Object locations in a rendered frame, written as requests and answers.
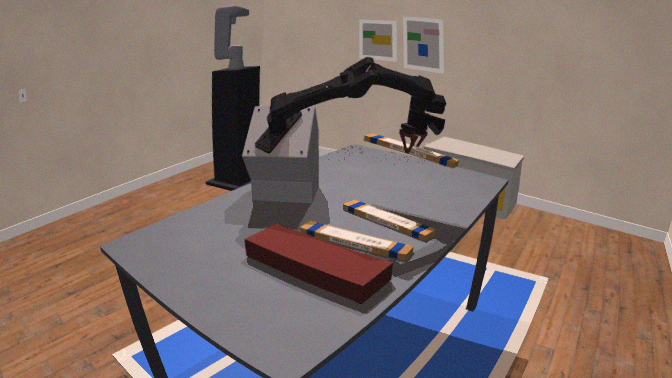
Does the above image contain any white electrode pack with blue and orange bands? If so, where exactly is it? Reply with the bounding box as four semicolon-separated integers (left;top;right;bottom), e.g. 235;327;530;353
300;221;414;261

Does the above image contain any white welding electrode pack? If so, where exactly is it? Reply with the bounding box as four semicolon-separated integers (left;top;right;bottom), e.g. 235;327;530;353
343;200;436;241

